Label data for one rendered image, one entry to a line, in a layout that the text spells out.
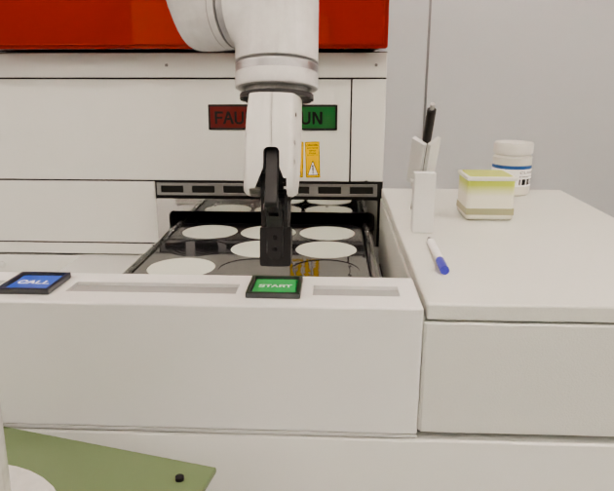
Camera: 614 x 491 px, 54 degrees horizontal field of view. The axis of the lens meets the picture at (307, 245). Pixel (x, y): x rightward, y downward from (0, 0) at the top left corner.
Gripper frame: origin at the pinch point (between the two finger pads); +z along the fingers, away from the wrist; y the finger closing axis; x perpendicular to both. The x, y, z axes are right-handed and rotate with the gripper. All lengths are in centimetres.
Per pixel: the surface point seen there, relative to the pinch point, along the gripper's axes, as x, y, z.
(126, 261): -36, -56, 7
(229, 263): -10.2, -29.8, 4.7
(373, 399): 10.2, 1.3, 15.5
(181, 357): -9.4, 2.2, 11.2
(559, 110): 100, -202, -45
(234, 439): -4.3, 0.2, 20.5
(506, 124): 78, -203, -40
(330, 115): 5, -54, -21
